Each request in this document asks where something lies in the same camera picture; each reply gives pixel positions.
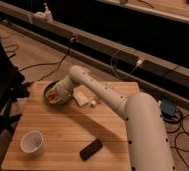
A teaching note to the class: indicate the white object on rail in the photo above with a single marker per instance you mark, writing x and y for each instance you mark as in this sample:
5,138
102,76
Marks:
46,15

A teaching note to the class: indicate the black chair frame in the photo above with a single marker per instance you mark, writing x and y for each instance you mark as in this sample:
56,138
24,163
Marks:
11,88

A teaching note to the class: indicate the white folded cloth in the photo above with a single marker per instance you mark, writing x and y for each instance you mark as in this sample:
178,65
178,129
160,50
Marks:
80,98

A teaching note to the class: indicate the wooden table board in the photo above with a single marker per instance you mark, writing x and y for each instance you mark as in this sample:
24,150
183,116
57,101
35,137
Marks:
67,130

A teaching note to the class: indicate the long dark metal rail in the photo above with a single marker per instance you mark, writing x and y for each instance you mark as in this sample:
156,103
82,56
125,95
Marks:
140,44

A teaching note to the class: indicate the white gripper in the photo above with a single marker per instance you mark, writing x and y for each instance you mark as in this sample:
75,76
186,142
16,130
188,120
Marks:
67,83

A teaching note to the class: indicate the green ceramic bowl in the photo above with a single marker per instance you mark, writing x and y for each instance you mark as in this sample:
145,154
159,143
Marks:
62,94

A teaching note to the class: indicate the white paper cup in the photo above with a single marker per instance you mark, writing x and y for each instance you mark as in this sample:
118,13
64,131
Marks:
32,143

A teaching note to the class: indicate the blue power box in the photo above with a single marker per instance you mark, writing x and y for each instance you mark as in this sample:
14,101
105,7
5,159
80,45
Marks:
168,108

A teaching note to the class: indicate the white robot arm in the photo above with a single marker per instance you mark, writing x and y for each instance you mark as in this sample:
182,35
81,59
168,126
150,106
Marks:
149,147

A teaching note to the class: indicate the black rectangular remote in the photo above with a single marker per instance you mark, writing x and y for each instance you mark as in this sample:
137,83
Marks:
90,149

